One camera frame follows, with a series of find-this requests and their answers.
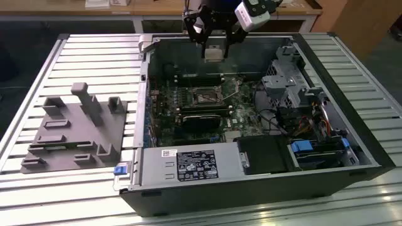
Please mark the wooden desk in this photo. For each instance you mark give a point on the wooden desk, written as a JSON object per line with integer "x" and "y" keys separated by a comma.
{"x": 63, "y": 11}

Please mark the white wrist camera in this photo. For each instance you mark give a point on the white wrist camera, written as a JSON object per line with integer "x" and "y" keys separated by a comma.
{"x": 251, "y": 16}

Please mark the green motherboard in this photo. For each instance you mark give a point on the green motherboard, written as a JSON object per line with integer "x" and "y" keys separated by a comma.
{"x": 242, "y": 120}

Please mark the blue case latch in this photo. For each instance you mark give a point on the blue case latch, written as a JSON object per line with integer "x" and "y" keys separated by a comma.
{"x": 119, "y": 170}

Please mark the CPU socket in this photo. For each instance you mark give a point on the CPU socket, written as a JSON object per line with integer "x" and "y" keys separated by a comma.
{"x": 207, "y": 96}

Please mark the black PC case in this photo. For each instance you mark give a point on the black PC case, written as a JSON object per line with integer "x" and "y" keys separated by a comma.
{"x": 251, "y": 195}

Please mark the black plastic shroud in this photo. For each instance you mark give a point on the black plastic shroud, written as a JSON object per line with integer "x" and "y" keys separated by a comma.
{"x": 263, "y": 153}

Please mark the silver power supply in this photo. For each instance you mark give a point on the silver power supply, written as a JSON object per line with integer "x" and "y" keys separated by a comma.
{"x": 156, "y": 164}

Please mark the blue disk carrier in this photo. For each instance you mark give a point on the blue disk carrier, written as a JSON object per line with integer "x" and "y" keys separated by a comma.
{"x": 301, "y": 146}
{"x": 345, "y": 144}

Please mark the silver CPU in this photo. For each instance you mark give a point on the silver CPU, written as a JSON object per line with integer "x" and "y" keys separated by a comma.
{"x": 215, "y": 55}

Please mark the wooden cabinet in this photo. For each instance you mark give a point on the wooden cabinet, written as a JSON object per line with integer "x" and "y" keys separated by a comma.
{"x": 361, "y": 23}

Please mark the silver chipset heatsink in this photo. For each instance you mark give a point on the silver chipset heatsink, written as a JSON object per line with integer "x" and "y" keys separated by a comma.
{"x": 233, "y": 136}

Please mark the black graphics card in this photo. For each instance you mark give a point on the black graphics card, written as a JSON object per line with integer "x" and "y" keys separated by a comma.
{"x": 201, "y": 122}

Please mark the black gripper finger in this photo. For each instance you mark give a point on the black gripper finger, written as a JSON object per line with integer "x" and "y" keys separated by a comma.
{"x": 197, "y": 35}
{"x": 235, "y": 33}

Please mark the small grey wrist camera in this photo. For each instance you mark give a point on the small grey wrist camera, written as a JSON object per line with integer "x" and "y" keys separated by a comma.
{"x": 198, "y": 25}

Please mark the white box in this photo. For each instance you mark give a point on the white box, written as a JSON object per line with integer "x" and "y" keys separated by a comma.
{"x": 98, "y": 3}
{"x": 120, "y": 2}

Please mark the silver drive cage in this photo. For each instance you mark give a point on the silver drive cage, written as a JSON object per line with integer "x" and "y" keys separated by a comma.
{"x": 277, "y": 82}

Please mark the grey parts rack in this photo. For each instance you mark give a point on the grey parts rack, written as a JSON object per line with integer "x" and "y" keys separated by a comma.
{"x": 78, "y": 131}

